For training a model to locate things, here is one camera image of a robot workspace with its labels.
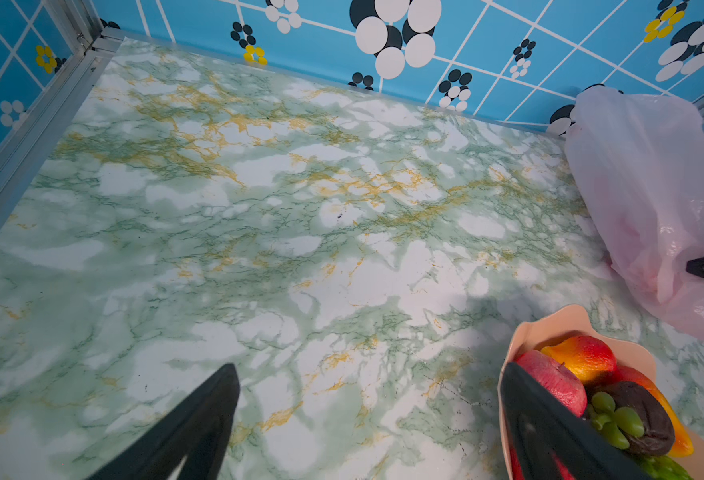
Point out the red wrinkled apple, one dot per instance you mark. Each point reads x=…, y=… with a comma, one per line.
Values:
x=517, y=472

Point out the pink translucent plastic bag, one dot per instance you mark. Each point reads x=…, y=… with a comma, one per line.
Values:
x=638, y=161

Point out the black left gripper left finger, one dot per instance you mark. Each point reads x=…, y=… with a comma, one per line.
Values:
x=191, y=439

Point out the left aluminium corner post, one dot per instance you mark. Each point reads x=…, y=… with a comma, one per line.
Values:
x=51, y=55

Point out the dark brown mangosteen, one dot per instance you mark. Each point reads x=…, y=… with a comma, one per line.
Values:
x=631, y=419

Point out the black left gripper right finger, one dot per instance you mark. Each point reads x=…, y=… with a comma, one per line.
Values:
x=546, y=435

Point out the pink red apple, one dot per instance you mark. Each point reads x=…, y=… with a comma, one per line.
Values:
x=557, y=379

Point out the beige wavy fruit bowl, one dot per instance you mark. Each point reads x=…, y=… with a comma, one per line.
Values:
x=574, y=320

